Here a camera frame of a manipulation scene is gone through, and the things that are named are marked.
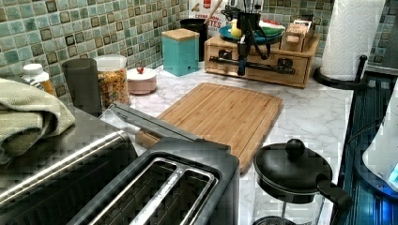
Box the wooden spoon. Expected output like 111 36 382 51
204 0 222 24

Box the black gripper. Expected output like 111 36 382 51
237 0 262 76

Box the teal canister bamboo lid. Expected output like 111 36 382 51
161 28 200 77

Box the blue plate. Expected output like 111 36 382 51
219 25 284 44

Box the black utensil holder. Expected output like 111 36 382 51
179 18 209 63

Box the oat bites cereal box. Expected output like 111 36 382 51
188 0 230 37

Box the clear cereal jar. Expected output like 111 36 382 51
95 54 130 108

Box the wooden drawer cabinet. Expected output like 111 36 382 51
204 32 322 89

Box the bamboo cutting board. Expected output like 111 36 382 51
135 82 285 174

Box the wooden tea bag box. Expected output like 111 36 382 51
280 20 315 53

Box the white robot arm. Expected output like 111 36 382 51
314 0 397 192

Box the white cap spice bottle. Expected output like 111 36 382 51
23 64 56 96

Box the dark grey tumbler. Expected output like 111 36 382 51
62 58 102 117

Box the toy watermelon slice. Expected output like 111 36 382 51
259 21 285 36

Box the beige folded towel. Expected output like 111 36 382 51
0 79 75 164

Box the pink bowl white lid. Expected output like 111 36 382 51
127 67 157 95

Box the wooden drawer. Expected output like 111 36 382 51
205 44 314 88

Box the white paper towel roll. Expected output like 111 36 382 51
314 0 386 90

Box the black two-slot toaster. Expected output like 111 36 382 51
67 138 239 225

